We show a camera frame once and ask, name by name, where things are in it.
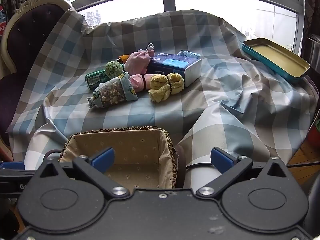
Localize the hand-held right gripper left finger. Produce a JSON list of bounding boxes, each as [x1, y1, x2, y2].
[[37, 147, 130, 197]]

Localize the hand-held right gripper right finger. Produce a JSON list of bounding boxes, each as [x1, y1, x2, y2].
[[196, 147, 293, 197]]

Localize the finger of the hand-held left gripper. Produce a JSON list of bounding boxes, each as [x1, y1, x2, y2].
[[0, 161, 38, 180]]

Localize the wicker basket with fabric liner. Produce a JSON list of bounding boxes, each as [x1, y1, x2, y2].
[[59, 126, 177, 190]]

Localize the printed sachet pouch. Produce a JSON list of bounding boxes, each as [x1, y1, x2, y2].
[[87, 72, 138, 109]]

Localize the pink sock bundle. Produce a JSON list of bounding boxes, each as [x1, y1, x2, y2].
[[129, 74, 153, 93]]

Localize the green scrubber ball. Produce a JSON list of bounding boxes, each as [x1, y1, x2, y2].
[[104, 60, 123, 78]]

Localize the yellow towel bundle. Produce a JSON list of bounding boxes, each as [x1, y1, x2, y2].
[[148, 72, 185, 102]]

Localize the pink drawstring pouch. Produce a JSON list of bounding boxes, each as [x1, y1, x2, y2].
[[124, 43, 155, 75]]

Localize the blue face mask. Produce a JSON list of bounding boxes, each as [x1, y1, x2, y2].
[[178, 51, 200, 58]]

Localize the white tube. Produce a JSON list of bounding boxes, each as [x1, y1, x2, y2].
[[187, 166, 223, 190]]

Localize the checked blanket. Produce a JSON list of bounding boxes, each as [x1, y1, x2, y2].
[[5, 9, 320, 178]]

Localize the green drink can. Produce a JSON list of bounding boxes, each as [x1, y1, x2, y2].
[[85, 67, 110, 90]]

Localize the dark blue tissue pack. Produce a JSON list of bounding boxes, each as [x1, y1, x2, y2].
[[147, 52, 202, 87]]

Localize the teal metal tin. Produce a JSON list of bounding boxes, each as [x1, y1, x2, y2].
[[241, 38, 311, 83]]

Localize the round dartboard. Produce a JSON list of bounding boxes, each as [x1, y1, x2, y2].
[[0, 4, 8, 39]]

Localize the brown leather strap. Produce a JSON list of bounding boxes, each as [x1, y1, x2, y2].
[[174, 145, 187, 188]]

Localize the black cable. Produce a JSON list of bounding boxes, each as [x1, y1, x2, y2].
[[286, 162, 320, 168]]

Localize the purple tufted chair cream frame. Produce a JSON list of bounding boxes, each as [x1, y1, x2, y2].
[[0, 0, 77, 160]]

